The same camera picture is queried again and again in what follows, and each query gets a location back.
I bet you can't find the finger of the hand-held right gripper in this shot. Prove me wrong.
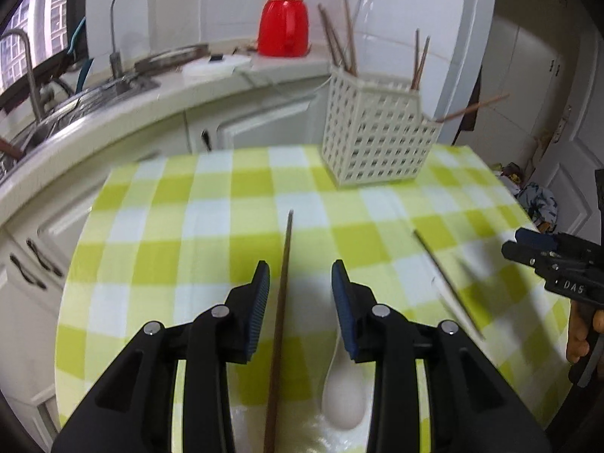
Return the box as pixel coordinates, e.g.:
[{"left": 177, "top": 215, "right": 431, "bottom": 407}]
[
  {"left": 501, "top": 240, "right": 551, "bottom": 271},
  {"left": 516, "top": 228, "right": 561, "bottom": 249}
]

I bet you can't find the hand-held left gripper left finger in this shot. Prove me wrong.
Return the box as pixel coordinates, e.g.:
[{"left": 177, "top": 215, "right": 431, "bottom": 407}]
[{"left": 49, "top": 259, "right": 272, "bottom": 453}]

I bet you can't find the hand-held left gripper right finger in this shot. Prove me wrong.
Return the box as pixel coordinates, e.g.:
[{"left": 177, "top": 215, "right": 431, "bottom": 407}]
[{"left": 330, "top": 259, "right": 554, "bottom": 453}]

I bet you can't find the brown wooden chopstick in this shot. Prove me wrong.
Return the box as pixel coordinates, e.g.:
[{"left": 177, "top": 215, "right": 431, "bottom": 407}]
[
  {"left": 327, "top": 23, "right": 354, "bottom": 75},
  {"left": 416, "top": 36, "right": 431, "bottom": 90},
  {"left": 263, "top": 210, "right": 294, "bottom": 453},
  {"left": 344, "top": 0, "right": 357, "bottom": 77},
  {"left": 435, "top": 94, "right": 510, "bottom": 123},
  {"left": 413, "top": 229, "right": 487, "bottom": 341},
  {"left": 318, "top": 4, "right": 344, "bottom": 68}
]

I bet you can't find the white ceramic spoon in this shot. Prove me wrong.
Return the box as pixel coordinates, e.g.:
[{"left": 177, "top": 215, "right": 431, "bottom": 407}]
[{"left": 321, "top": 337, "right": 370, "bottom": 431}]

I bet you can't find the white perforated utensil basket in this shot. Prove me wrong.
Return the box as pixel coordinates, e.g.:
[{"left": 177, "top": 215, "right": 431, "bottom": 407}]
[{"left": 322, "top": 63, "right": 444, "bottom": 188}]

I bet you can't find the person's right hand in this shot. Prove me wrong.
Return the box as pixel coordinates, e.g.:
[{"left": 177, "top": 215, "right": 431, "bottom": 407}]
[{"left": 565, "top": 301, "right": 604, "bottom": 364}]

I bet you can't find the patterned clothes pile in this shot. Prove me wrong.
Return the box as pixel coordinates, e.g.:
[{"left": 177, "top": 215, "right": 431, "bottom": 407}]
[{"left": 513, "top": 181, "right": 559, "bottom": 233}]

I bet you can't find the white door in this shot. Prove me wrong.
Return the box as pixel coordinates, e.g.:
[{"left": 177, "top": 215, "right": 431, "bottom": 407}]
[{"left": 532, "top": 23, "right": 604, "bottom": 246}]

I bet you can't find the green white checked tablecloth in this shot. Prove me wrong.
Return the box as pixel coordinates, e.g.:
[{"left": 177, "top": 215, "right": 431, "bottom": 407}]
[{"left": 54, "top": 144, "right": 574, "bottom": 453}]

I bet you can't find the white wardrobe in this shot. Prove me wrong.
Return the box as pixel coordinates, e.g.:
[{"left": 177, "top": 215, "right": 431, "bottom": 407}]
[{"left": 476, "top": 14, "right": 574, "bottom": 156}]

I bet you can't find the speckled kitchen countertop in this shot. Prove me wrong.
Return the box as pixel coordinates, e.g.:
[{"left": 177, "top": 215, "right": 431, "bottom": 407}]
[{"left": 0, "top": 49, "right": 333, "bottom": 227}]

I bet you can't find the dark round pan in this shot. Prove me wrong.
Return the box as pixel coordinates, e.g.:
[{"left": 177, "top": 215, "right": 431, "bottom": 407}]
[{"left": 134, "top": 44, "right": 211, "bottom": 75}]

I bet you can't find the steel kitchen sink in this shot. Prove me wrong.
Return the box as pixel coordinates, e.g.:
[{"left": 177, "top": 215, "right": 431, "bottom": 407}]
[{"left": 0, "top": 78, "right": 161, "bottom": 175}]

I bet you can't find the red thermos jug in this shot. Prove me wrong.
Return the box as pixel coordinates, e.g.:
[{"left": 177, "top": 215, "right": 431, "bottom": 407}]
[{"left": 257, "top": 0, "right": 313, "bottom": 58}]

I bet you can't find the thin steel water faucet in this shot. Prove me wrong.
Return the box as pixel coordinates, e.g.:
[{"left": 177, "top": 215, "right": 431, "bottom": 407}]
[{"left": 109, "top": 0, "right": 159, "bottom": 95}]

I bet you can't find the tall steel kitchen faucet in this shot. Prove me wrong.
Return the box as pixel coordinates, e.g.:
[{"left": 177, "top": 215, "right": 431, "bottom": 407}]
[{"left": 0, "top": 28, "right": 49, "bottom": 124}]

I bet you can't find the dark framed window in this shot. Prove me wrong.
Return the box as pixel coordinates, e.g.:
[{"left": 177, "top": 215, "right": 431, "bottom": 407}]
[{"left": 0, "top": 0, "right": 90, "bottom": 101}]

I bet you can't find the teal hose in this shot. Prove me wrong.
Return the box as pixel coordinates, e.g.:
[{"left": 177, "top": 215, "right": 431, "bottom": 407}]
[{"left": 70, "top": 16, "right": 95, "bottom": 92}]

